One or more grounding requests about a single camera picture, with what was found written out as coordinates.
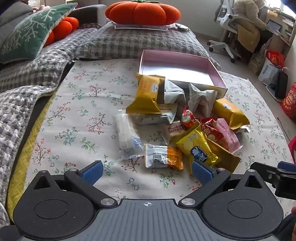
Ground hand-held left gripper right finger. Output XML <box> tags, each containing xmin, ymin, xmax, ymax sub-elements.
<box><xmin>179</xmin><ymin>160</ymin><xmax>264</xmax><ymax>207</ymax></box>

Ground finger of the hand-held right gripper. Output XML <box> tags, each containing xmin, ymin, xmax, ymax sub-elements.
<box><xmin>250</xmin><ymin>162</ymin><xmax>296</xmax><ymax>200</ymax></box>
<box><xmin>278</xmin><ymin>161</ymin><xmax>296</xmax><ymax>174</ymax></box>

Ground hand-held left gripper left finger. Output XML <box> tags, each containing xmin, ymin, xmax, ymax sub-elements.
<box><xmin>31</xmin><ymin>160</ymin><xmax>118</xmax><ymax>207</ymax></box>

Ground brown gold snack packet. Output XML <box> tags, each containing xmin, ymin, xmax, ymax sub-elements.
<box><xmin>203</xmin><ymin>139</ymin><xmax>241</xmax><ymax>174</ymax></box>

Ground yellow packet with blue label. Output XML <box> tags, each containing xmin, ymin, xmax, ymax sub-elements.
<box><xmin>174</xmin><ymin>124</ymin><xmax>219</xmax><ymax>173</ymax></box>

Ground small red snack packet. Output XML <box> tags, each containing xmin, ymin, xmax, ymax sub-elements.
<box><xmin>203</xmin><ymin>126</ymin><xmax>226</xmax><ymax>149</ymax></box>
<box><xmin>200</xmin><ymin>117</ymin><xmax>219</xmax><ymax>130</ymax></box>

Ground white and orange snack packet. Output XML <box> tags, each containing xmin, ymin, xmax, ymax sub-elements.
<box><xmin>144</xmin><ymin>143</ymin><xmax>184</xmax><ymax>170</ymax></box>

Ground pink snack packet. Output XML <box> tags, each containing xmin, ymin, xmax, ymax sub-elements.
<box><xmin>215</xmin><ymin>118</ymin><xmax>244</xmax><ymax>153</ymax></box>

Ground clear plastic snack packet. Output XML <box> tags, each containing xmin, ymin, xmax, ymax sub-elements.
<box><xmin>115</xmin><ymin>113</ymin><xmax>147</xmax><ymax>161</ymax></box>

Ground small beige snack packet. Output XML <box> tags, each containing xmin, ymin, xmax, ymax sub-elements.
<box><xmin>163</xmin><ymin>121</ymin><xmax>185</xmax><ymax>139</ymax></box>

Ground red and white snack packet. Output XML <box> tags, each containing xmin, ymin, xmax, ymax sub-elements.
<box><xmin>181</xmin><ymin>107</ymin><xmax>200</xmax><ymax>130</ymax></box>

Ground mustard yellow snack packet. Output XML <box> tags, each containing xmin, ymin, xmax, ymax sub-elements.
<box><xmin>125</xmin><ymin>72</ymin><xmax>166</xmax><ymax>114</ymax></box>
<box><xmin>212</xmin><ymin>98</ymin><xmax>250</xmax><ymax>133</ymax></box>

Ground white crinkled snack packet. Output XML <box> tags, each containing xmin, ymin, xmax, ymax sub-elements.
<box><xmin>188</xmin><ymin>83</ymin><xmax>218</xmax><ymax>116</ymax></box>
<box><xmin>162</xmin><ymin>79</ymin><xmax>186</xmax><ymax>109</ymax></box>

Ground pink cardboard box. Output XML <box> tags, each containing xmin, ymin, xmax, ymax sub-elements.
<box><xmin>138</xmin><ymin>49</ymin><xmax>228</xmax><ymax>100</ymax></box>

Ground red garment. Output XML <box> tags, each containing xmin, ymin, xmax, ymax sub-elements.
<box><xmin>288</xmin><ymin>137</ymin><xmax>296</xmax><ymax>161</ymax></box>

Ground large red shopping bag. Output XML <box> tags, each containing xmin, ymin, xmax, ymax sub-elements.
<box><xmin>280</xmin><ymin>82</ymin><xmax>296</xmax><ymax>120</ymax></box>

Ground yellow patterned mat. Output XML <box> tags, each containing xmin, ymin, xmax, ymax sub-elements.
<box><xmin>7</xmin><ymin>93</ymin><xmax>58</xmax><ymax>223</ymax></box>

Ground black bag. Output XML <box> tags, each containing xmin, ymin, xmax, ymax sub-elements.
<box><xmin>274</xmin><ymin>67</ymin><xmax>289</xmax><ymax>100</ymax></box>

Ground grey checkered blanket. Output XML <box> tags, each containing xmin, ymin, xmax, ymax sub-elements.
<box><xmin>74</xmin><ymin>22</ymin><xmax>222</xmax><ymax>70</ymax></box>
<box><xmin>0</xmin><ymin>85</ymin><xmax>58</xmax><ymax>220</ymax></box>
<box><xmin>0</xmin><ymin>27</ymin><xmax>102</xmax><ymax>93</ymax></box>

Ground white paper bag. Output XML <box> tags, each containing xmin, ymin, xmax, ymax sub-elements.
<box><xmin>258</xmin><ymin>58</ymin><xmax>281</xmax><ymax>86</ymax></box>

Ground brown paper bag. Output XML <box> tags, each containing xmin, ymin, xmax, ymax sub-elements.
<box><xmin>248</xmin><ymin>52</ymin><xmax>266</xmax><ymax>75</ymax></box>

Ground small red shopping bag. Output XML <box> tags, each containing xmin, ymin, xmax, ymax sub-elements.
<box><xmin>265</xmin><ymin>50</ymin><xmax>285</xmax><ymax>69</ymax></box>

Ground wooden desk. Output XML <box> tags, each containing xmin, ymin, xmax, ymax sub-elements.
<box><xmin>261</xmin><ymin>0</ymin><xmax>296</xmax><ymax>47</ymax></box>

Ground laptop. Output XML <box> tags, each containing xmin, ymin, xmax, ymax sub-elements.
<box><xmin>266</xmin><ymin>20</ymin><xmax>282</xmax><ymax>33</ymax></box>

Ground small orange pumpkin cushion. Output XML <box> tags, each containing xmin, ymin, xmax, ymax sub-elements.
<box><xmin>44</xmin><ymin>17</ymin><xmax>79</xmax><ymax>47</ymax></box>

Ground clear flat tray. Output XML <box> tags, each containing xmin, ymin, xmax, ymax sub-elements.
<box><xmin>114</xmin><ymin>22</ymin><xmax>169</xmax><ymax>32</ymax></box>

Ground green snowflake pillow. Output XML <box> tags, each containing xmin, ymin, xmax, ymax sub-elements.
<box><xmin>0</xmin><ymin>3</ymin><xmax>78</xmax><ymax>64</ymax></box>

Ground white office chair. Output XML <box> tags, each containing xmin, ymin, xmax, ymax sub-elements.
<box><xmin>207</xmin><ymin>0</ymin><xmax>257</xmax><ymax>63</ymax></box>

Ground grey sofa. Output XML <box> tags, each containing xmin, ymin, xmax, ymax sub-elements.
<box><xmin>0</xmin><ymin>0</ymin><xmax>109</xmax><ymax>70</ymax></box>

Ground large orange pumpkin cushion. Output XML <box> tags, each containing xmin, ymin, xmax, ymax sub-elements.
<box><xmin>105</xmin><ymin>0</ymin><xmax>181</xmax><ymax>25</ymax></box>

